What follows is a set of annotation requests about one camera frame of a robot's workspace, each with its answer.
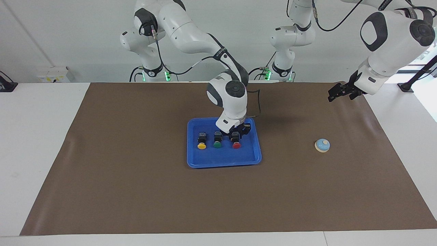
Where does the light blue desk bell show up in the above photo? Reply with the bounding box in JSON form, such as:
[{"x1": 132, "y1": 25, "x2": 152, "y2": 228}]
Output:
[{"x1": 314, "y1": 138, "x2": 330, "y2": 153}]

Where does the blue plastic tray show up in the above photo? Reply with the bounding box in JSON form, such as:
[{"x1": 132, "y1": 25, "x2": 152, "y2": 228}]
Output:
[{"x1": 187, "y1": 116, "x2": 262, "y2": 169}]

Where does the brown table mat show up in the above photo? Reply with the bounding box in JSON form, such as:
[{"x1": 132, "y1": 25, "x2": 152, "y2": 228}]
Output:
[{"x1": 20, "y1": 81, "x2": 437, "y2": 236}]

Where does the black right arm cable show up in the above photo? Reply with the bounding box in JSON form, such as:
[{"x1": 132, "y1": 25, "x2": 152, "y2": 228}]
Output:
[{"x1": 150, "y1": 29, "x2": 262, "y2": 119}]

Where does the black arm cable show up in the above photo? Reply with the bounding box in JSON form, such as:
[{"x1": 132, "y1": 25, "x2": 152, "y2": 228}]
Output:
[
  {"x1": 313, "y1": 0, "x2": 363, "y2": 32},
  {"x1": 150, "y1": 29, "x2": 262, "y2": 119}
]

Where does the black camera stand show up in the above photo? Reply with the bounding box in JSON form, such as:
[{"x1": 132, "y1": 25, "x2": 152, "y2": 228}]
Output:
[{"x1": 398, "y1": 55, "x2": 437, "y2": 93}]

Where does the black left base cable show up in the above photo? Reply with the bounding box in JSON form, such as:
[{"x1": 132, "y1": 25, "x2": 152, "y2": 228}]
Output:
[{"x1": 244, "y1": 51, "x2": 278, "y2": 81}]

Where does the black base cable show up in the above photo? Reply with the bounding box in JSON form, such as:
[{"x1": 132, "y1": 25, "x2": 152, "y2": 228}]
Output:
[
  {"x1": 244, "y1": 51, "x2": 278, "y2": 81},
  {"x1": 129, "y1": 66, "x2": 144, "y2": 82}
]

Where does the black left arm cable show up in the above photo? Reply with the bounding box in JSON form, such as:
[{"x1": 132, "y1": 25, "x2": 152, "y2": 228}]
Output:
[{"x1": 313, "y1": 0, "x2": 363, "y2": 32}]

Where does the black right base cable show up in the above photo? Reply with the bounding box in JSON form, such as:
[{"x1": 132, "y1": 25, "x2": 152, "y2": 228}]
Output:
[{"x1": 129, "y1": 66, "x2": 144, "y2": 82}]

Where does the white wall socket box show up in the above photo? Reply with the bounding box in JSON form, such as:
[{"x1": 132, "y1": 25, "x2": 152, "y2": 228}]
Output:
[{"x1": 37, "y1": 67, "x2": 71, "y2": 83}]

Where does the black desk mount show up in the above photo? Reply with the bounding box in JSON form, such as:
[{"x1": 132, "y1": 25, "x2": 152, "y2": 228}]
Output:
[{"x1": 0, "y1": 71, "x2": 18, "y2": 93}]

